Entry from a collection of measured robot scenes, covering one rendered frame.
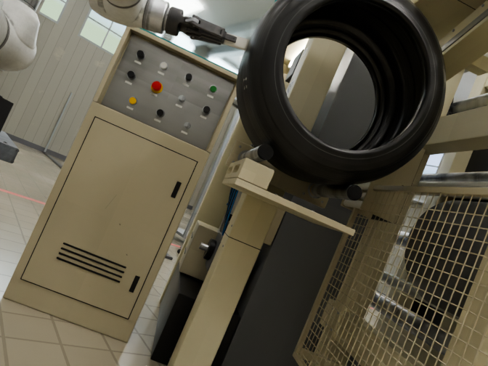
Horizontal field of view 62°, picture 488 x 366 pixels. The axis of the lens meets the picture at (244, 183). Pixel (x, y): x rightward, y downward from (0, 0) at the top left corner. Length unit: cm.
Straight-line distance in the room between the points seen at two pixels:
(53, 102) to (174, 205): 998
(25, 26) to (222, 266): 100
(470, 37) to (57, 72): 1081
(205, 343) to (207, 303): 14
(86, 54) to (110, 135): 1005
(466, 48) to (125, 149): 134
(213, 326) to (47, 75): 1049
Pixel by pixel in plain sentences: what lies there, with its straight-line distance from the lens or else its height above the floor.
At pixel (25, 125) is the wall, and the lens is 1161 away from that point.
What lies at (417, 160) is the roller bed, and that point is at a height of 115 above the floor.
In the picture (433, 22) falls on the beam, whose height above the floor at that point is 164.
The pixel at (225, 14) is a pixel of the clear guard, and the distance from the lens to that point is 200.
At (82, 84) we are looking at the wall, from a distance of 1179.
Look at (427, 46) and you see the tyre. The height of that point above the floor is 135.
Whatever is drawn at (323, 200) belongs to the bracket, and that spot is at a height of 88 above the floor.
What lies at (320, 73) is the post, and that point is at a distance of 160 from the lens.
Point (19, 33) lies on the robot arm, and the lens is 149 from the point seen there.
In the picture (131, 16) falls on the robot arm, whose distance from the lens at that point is 122.
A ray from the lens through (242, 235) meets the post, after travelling 149.
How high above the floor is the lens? 74
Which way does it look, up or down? 3 degrees up
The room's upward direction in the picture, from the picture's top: 23 degrees clockwise
